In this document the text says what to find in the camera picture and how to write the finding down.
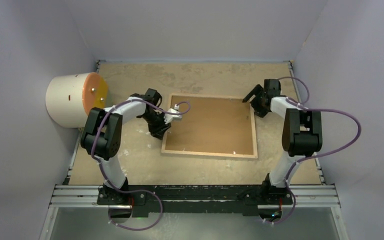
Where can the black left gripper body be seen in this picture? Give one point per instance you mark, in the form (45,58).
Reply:
(156,123)

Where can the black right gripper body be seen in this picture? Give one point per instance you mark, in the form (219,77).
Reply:
(256,105)

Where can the wooden picture frame with glass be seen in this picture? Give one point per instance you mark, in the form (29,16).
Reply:
(212,155)

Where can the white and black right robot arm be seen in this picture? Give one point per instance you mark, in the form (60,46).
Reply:
(301,134)

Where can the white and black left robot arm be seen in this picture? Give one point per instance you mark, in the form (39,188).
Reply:
(102,133)

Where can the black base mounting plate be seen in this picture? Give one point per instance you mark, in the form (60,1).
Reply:
(247,200)

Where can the white cylinder with orange lid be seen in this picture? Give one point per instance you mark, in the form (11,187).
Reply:
(69,98)

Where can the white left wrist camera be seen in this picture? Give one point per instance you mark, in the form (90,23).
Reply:
(173,114)

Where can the aluminium extrusion rail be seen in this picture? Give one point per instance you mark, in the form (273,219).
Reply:
(307,196)

